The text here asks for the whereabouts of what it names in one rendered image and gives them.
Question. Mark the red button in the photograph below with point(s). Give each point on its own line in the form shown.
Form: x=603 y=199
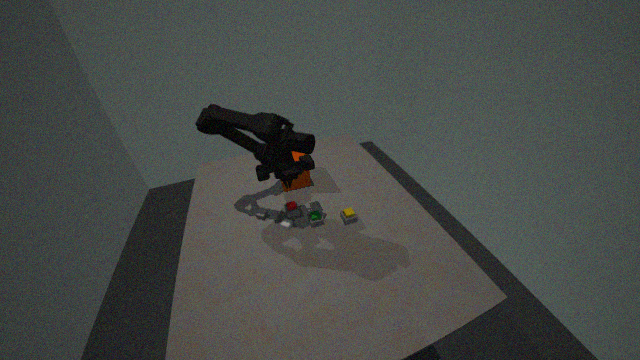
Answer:
x=291 y=209

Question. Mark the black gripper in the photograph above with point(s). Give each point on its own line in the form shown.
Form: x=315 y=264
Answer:
x=263 y=171

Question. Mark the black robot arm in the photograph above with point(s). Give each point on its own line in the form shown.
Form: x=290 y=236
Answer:
x=268 y=128

